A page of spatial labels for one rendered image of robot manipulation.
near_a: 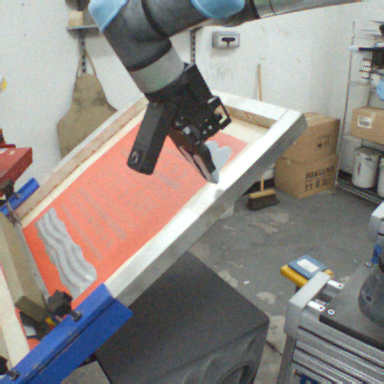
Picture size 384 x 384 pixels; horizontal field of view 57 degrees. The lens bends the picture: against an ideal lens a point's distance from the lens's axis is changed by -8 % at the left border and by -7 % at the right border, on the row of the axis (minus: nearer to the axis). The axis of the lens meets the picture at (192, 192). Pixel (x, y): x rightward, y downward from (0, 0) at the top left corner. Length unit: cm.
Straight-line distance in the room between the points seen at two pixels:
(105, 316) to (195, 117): 35
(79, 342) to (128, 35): 48
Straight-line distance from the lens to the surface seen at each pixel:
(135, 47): 51
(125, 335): 108
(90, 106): 291
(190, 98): 58
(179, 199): 76
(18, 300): 71
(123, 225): 80
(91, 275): 77
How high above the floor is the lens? 172
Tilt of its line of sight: 25 degrees down
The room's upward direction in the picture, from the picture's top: straight up
